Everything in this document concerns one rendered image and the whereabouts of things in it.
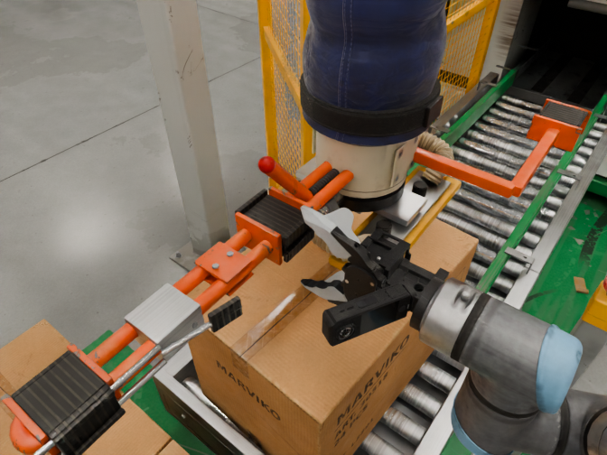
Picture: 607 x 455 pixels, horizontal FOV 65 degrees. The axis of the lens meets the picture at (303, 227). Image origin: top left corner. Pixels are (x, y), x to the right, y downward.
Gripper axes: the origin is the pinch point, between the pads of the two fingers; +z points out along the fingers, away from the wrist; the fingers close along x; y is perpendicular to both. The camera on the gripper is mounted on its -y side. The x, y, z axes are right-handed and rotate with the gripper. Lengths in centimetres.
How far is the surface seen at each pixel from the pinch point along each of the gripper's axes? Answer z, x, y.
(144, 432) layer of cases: 35, -72, -19
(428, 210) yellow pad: -7.3, -10.8, 31.4
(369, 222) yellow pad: -0.1, -10.8, 21.9
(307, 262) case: 14.5, -31.3, 22.4
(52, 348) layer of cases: 76, -72, -19
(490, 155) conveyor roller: 11, -73, 156
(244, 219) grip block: 7.8, 2.9, -2.2
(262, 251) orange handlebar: 3.0, 0.9, -4.0
